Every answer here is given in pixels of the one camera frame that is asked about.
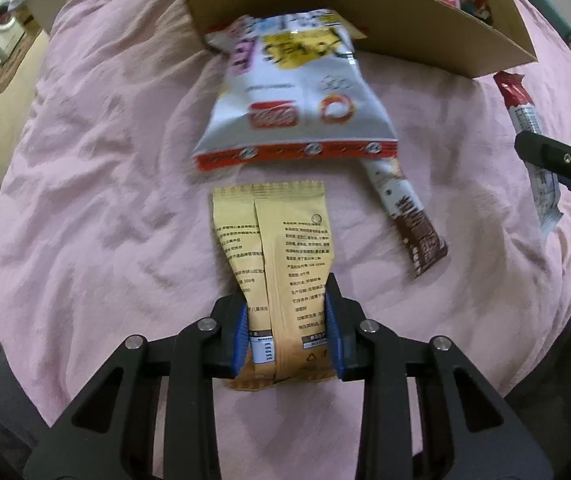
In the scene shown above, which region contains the brown cardboard box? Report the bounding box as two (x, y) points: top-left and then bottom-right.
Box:
(173, 0), (539, 80)

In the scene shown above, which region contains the brown and white snack bar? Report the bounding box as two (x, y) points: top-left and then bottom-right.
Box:
(363, 156), (449, 281)

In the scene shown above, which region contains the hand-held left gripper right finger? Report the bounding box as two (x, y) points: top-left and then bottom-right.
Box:
(323, 272), (555, 480)

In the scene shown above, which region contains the pink blanket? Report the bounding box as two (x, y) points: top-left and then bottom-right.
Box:
(0, 0), (571, 461)

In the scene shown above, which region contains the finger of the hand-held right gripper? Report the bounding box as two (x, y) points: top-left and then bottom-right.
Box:
(514, 131), (571, 211)

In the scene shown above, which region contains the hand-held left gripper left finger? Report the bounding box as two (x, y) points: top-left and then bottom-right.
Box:
(26, 294), (251, 480)

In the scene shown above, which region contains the white snack bag red seam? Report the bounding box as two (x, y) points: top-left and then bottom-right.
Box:
(193, 8), (400, 174)

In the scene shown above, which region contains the tan snack packet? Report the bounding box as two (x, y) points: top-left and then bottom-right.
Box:
(210, 180), (339, 392)

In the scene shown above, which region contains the white cabinet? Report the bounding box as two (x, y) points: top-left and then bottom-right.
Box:
(13, 0), (76, 33)

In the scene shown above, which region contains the red and white snack bar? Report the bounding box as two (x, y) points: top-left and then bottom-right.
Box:
(493, 71), (565, 244)

